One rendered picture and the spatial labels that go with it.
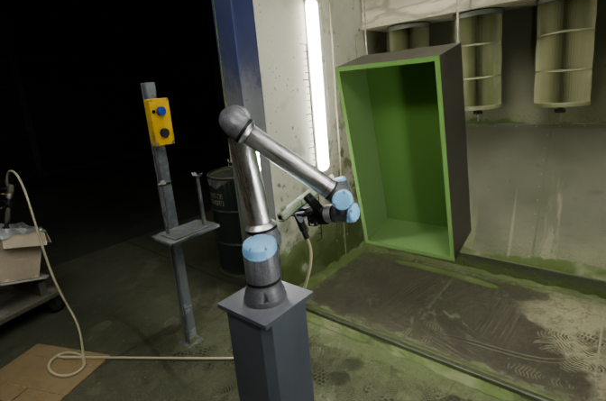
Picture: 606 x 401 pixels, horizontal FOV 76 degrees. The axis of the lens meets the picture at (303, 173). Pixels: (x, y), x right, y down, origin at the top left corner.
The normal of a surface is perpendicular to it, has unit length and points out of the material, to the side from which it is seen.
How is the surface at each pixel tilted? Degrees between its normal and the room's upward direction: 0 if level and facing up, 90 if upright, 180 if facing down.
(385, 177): 102
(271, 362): 90
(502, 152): 57
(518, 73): 90
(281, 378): 90
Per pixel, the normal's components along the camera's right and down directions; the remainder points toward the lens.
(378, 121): -0.58, 0.42
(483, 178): -0.59, -0.34
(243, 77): 0.77, 0.07
